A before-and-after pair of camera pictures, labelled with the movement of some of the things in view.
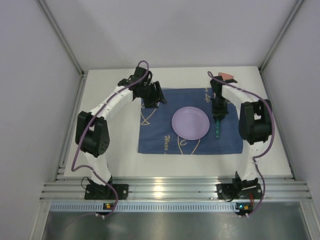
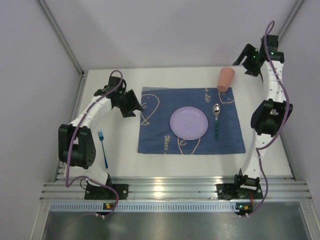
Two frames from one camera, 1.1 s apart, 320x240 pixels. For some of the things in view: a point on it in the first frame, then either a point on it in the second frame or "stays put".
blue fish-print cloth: (156, 133) stays put
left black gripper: (155, 93) to (129, 103)
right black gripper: (219, 114) to (245, 56)
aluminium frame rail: (175, 188) stays put
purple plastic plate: (190, 123) stays put
